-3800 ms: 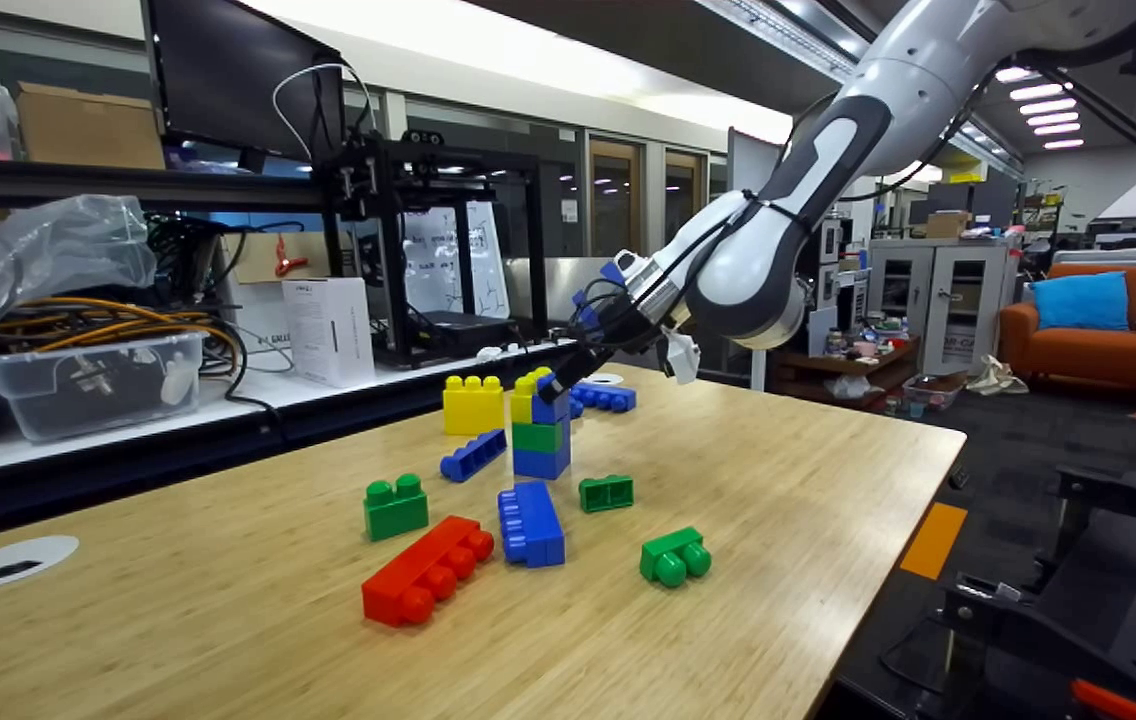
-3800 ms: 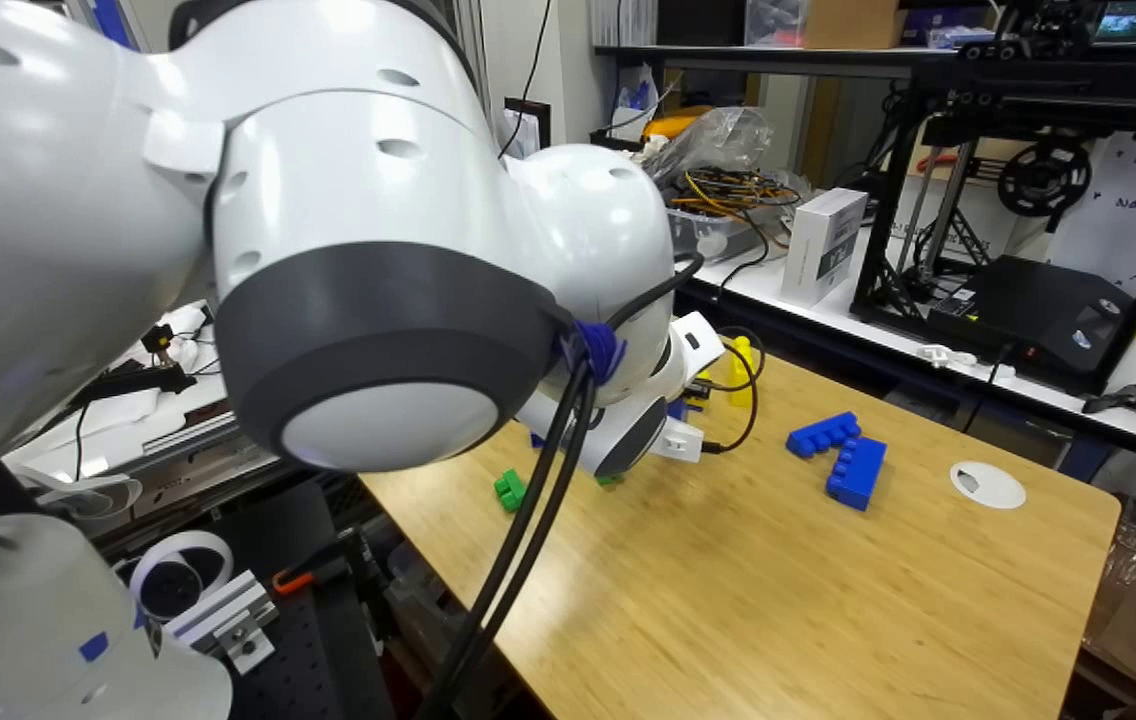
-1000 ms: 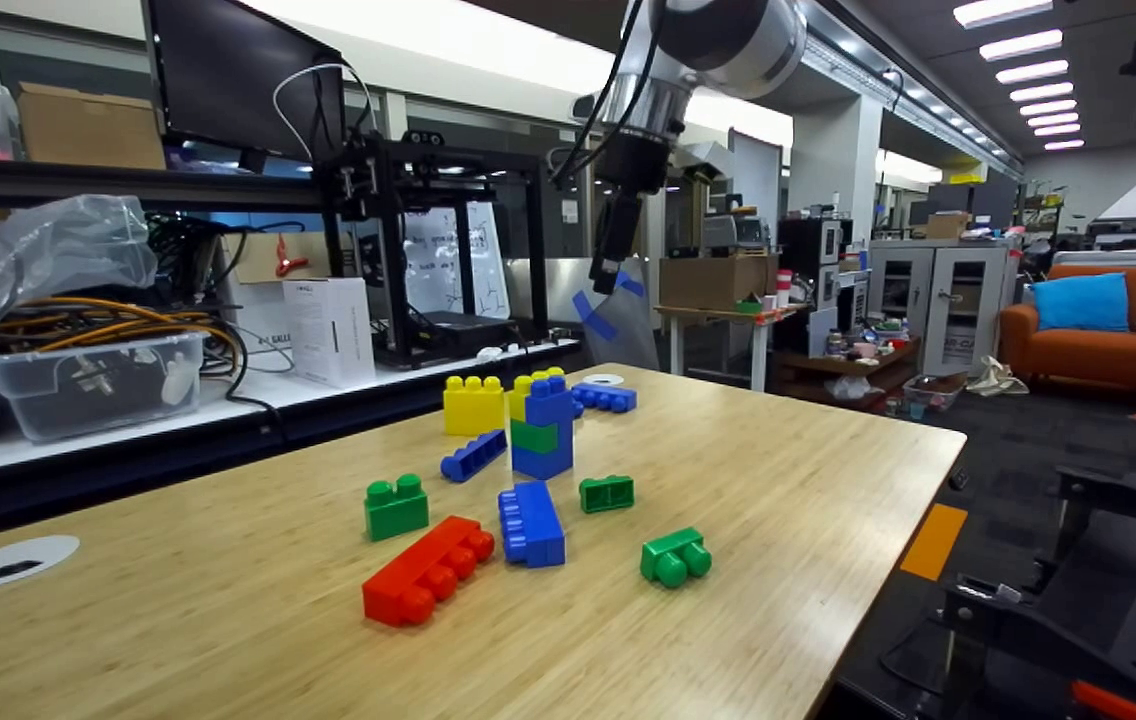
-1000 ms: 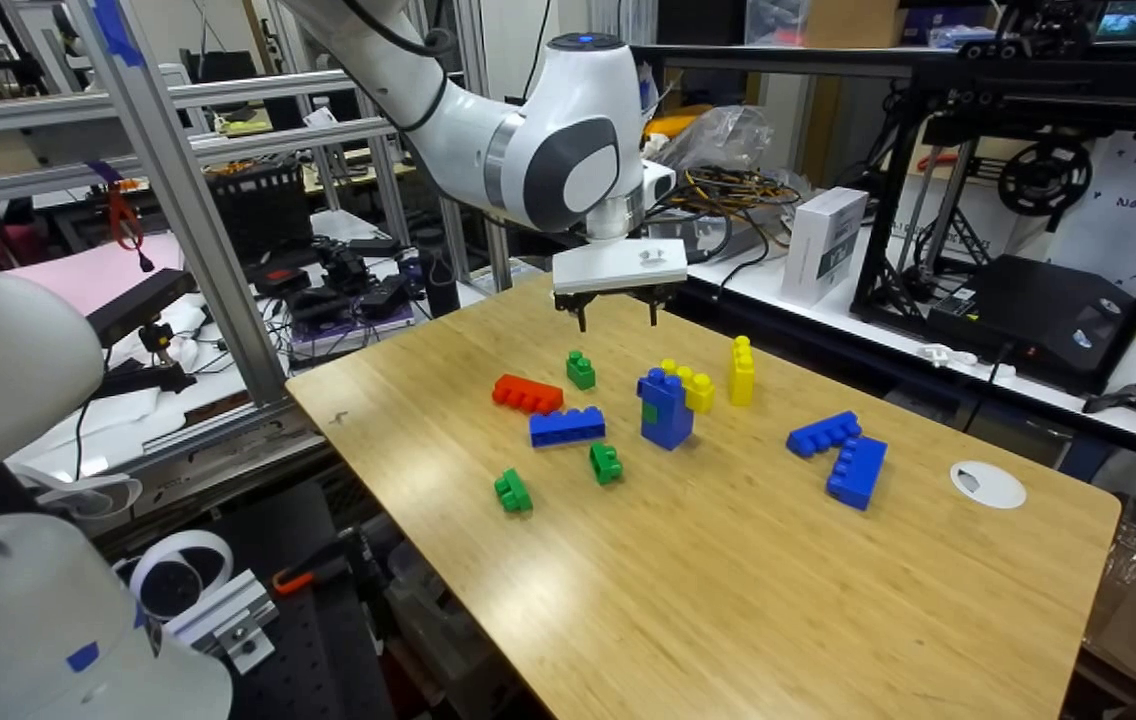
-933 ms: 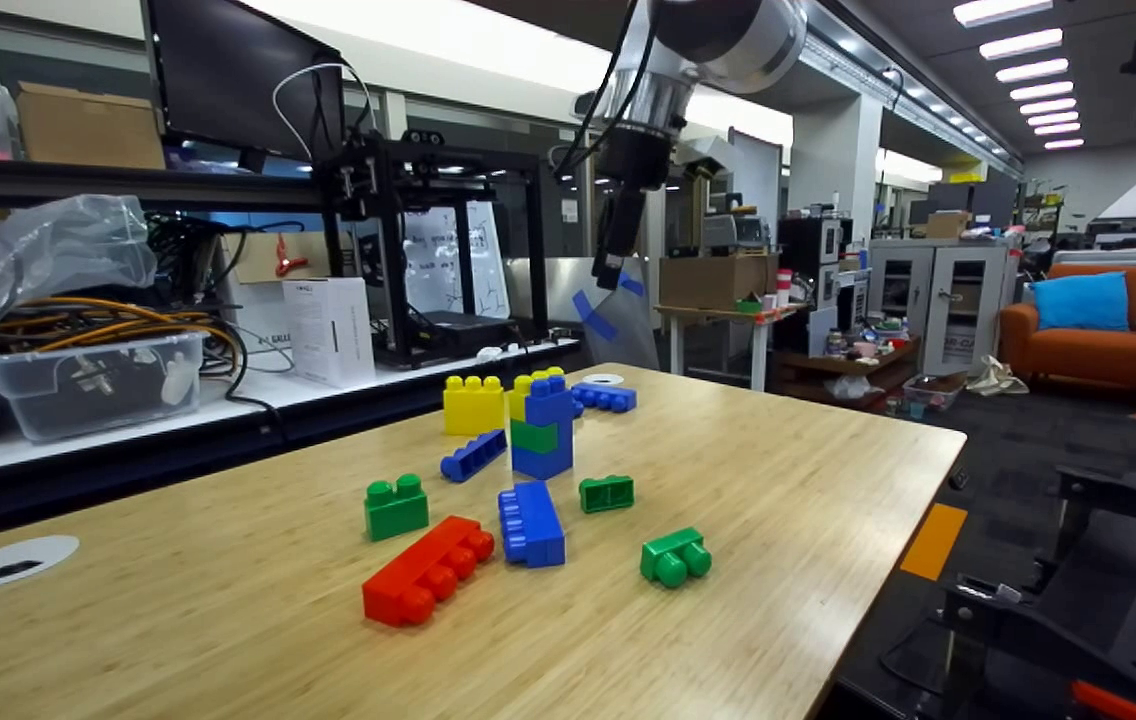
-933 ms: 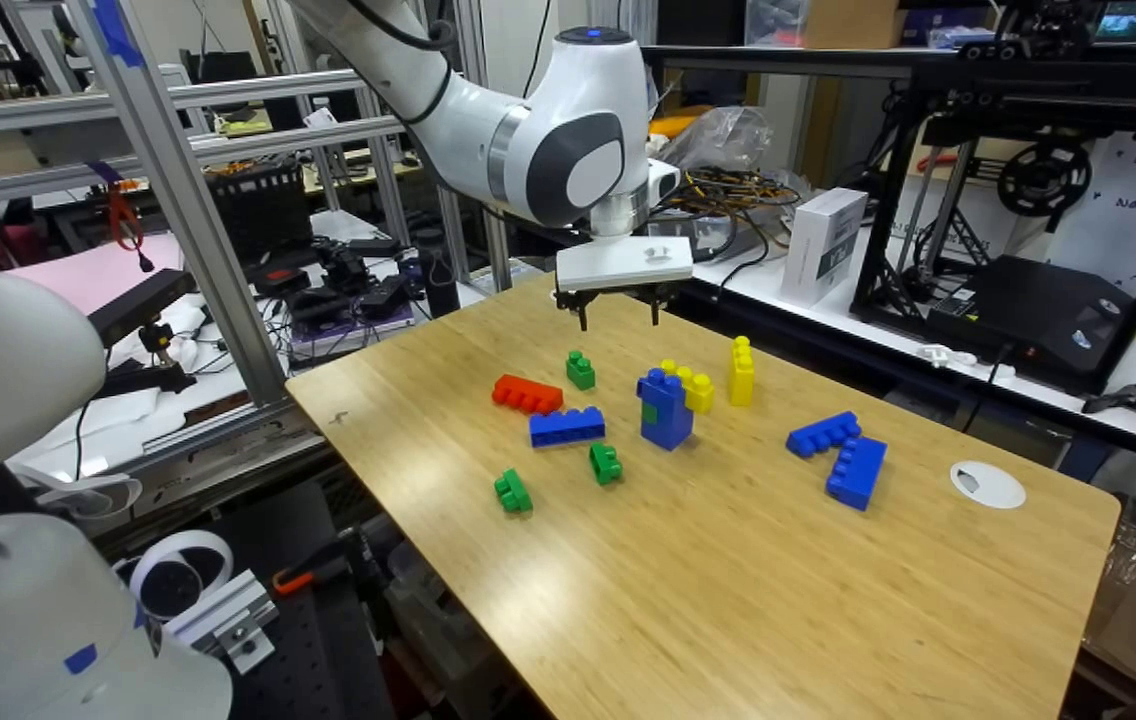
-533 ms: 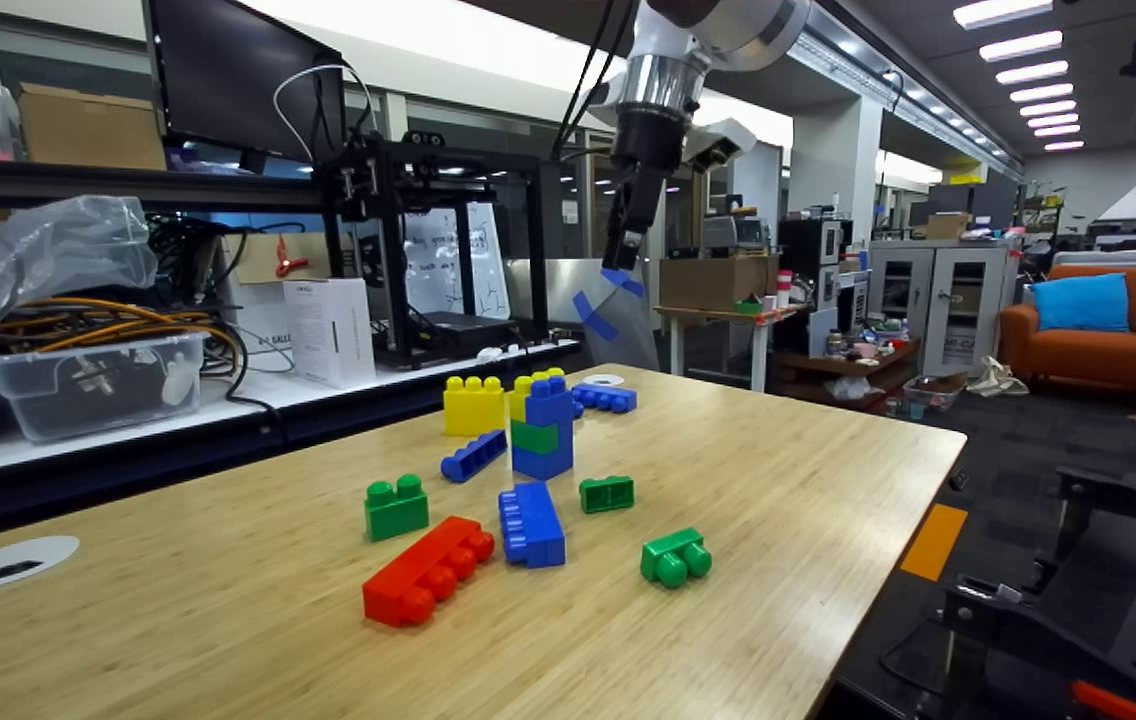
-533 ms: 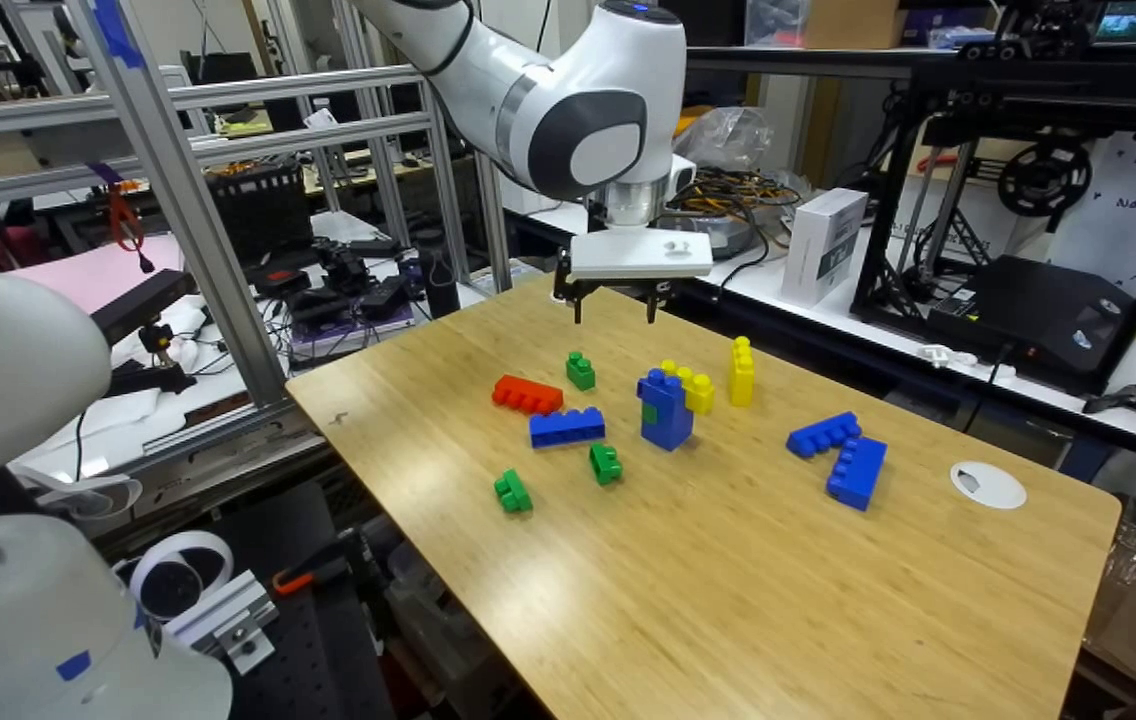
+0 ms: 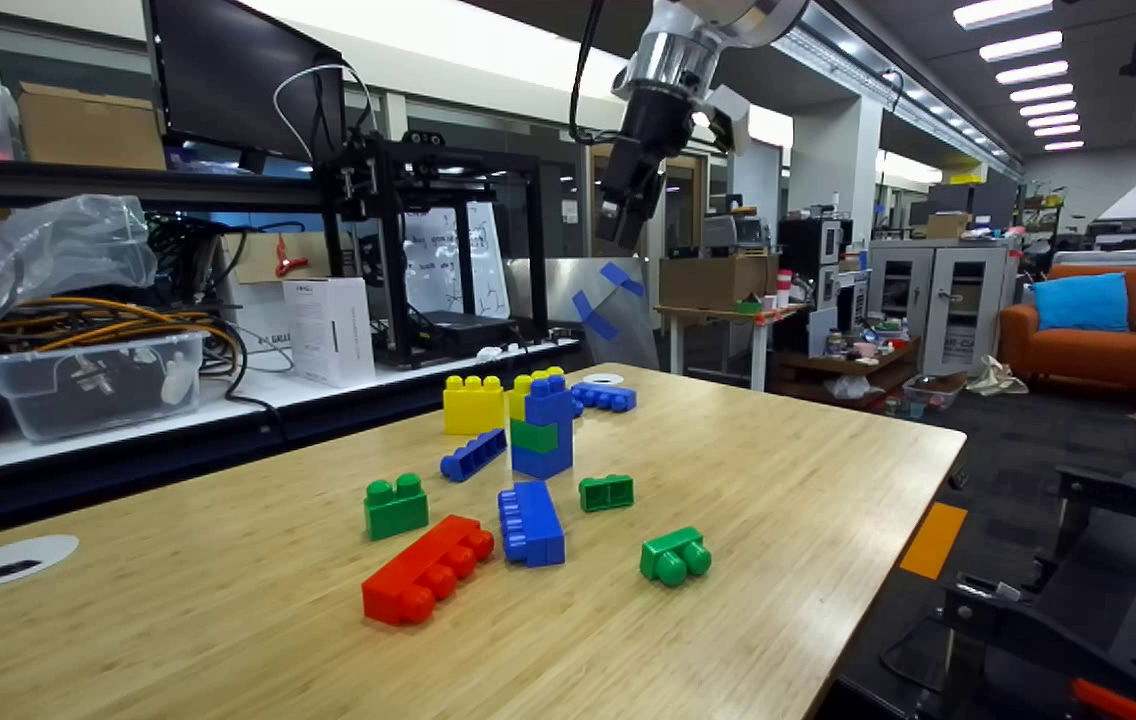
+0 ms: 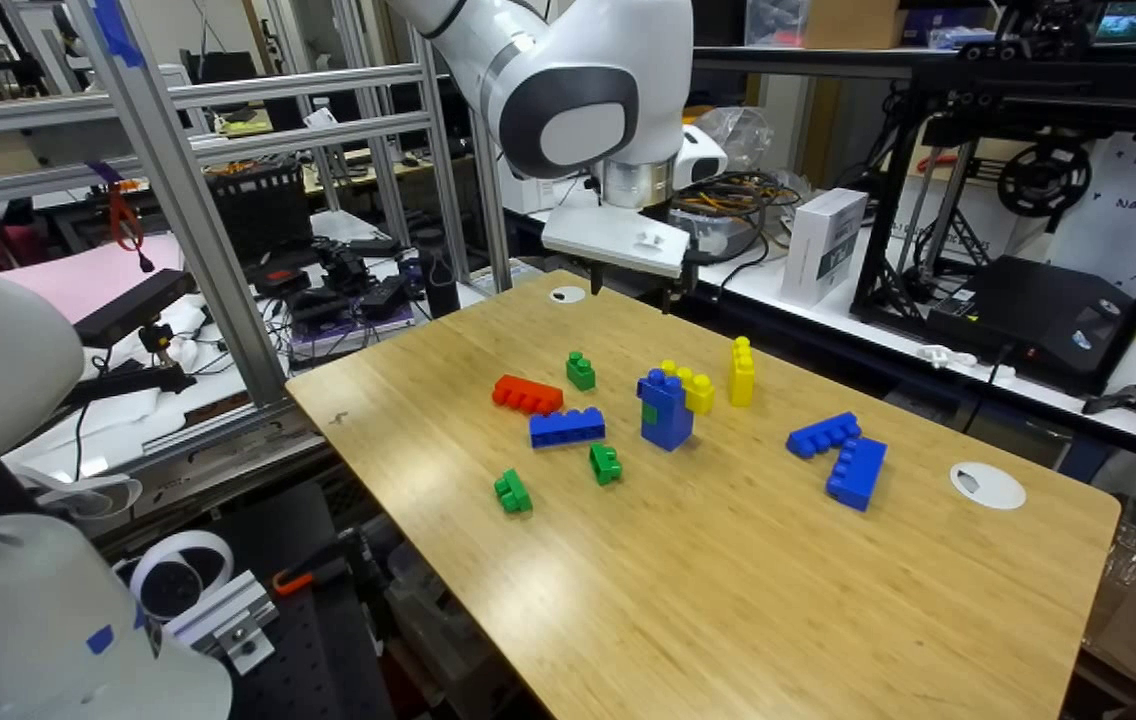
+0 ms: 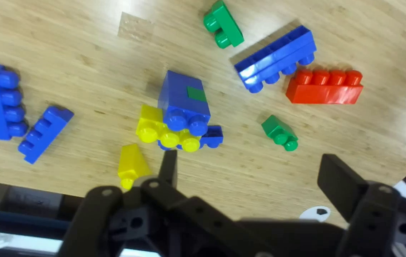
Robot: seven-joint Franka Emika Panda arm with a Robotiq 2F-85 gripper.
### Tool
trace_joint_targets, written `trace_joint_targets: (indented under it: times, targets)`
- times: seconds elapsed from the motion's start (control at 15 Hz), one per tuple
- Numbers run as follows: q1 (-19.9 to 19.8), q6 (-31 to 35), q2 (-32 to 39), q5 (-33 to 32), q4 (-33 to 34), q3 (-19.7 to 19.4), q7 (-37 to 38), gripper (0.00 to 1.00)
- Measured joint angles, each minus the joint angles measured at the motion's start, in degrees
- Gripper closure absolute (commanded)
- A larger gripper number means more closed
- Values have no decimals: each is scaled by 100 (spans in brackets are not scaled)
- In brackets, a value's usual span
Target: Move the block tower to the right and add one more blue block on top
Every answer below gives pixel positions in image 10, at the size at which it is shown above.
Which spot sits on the narrow green block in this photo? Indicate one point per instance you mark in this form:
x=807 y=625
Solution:
x=650 y=417

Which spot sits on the tall blue block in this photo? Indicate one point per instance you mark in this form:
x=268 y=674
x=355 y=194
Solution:
x=671 y=430

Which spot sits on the yellow three-stud block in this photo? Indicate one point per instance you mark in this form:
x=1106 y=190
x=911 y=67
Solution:
x=694 y=385

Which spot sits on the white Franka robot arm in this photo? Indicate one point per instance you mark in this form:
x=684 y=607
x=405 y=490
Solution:
x=9 y=533

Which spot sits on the green two-stud block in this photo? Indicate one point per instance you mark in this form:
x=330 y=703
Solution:
x=583 y=371

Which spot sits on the red four-stud block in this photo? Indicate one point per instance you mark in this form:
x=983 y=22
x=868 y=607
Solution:
x=524 y=392

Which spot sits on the thick long blue block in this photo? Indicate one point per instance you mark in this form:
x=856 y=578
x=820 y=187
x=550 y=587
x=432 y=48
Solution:
x=565 y=426

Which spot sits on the small green block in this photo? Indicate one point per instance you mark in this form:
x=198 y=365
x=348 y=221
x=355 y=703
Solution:
x=514 y=493
x=606 y=460

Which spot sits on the tall yellow block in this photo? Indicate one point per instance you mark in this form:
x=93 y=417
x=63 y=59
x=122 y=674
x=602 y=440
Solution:
x=743 y=371

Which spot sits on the wide blue block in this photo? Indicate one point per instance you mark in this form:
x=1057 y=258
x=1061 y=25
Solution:
x=856 y=473

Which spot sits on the white table grommet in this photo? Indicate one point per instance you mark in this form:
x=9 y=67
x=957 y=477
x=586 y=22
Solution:
x=988 y=484
x=569 y=294

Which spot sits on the clear plastic bin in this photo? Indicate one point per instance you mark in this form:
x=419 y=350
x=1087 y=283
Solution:
x=731 y=236

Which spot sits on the white side table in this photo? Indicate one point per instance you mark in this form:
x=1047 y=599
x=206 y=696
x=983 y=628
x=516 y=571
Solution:
x=780 y=314

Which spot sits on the white cardboard box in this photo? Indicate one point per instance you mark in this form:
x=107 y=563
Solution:
x=820 y=240

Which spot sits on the clear plastic bag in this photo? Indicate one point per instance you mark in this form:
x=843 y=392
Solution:
x=751 y=140

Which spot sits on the black 3D printer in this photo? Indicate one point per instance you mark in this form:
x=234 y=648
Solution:
x=1033 y=314

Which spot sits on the pink sheet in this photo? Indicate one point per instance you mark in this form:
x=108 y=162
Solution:
x=91 y=274

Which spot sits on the black filament spool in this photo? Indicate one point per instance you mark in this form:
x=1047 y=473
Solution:
x=1047 y=176

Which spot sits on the white paper with writing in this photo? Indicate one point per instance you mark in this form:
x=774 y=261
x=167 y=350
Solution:
x=1132 y=202

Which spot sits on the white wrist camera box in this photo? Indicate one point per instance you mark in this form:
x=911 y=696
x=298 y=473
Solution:
x=613 y=240

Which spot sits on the aluminium extrusion frame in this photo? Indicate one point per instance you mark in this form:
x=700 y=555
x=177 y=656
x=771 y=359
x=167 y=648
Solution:
x=180 y=202

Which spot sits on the metal bracket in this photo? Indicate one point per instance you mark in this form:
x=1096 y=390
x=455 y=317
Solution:
x=228 y=623

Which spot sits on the black stereo camera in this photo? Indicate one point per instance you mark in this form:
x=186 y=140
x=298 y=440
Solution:
x=134 y=306

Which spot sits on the black camera tripod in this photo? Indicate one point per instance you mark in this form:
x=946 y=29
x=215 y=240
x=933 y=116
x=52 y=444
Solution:
x=128 y=383

